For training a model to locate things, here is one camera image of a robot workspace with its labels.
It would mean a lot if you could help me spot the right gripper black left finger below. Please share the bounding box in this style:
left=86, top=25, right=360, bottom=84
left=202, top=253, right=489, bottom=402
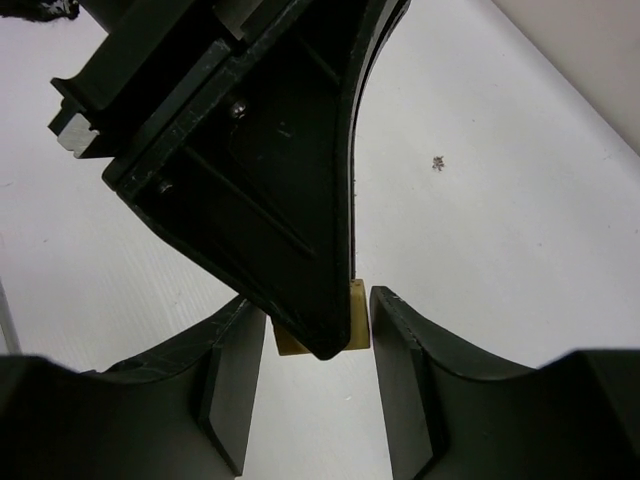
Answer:
left=1, top=298, right=266, bottom=479

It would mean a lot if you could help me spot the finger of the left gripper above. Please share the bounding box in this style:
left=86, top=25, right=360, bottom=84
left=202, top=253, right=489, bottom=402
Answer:
left=103, top=1, right=408, bottom=360

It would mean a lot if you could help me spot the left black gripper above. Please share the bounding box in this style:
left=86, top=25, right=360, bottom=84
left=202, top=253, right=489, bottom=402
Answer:
left=50, top=1, right=300, bottom=160

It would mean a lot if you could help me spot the tan eraser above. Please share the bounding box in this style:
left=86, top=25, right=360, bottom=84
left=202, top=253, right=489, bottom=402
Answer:
left=272, top=279, right=371, bottom=356

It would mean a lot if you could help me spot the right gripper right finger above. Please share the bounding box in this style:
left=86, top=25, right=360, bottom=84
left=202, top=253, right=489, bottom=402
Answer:
left=371, top=287, right=639, bottom=479

